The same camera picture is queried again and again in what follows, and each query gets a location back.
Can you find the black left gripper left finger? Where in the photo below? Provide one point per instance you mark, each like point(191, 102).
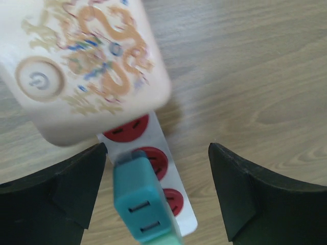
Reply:
point(53, 205)

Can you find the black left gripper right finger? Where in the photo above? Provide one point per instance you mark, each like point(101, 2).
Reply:
point(260, 206)

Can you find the green USB charger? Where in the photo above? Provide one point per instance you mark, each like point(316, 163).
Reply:
point(170, 238)

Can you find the teal blue USB charger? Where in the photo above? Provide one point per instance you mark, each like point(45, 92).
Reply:
point(139, 198)

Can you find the white power strip red sockets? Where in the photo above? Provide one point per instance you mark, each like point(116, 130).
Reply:
point(145, 134)

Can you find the beige cube adapter dragon print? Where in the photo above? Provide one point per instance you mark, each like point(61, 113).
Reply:
point(80, 68)

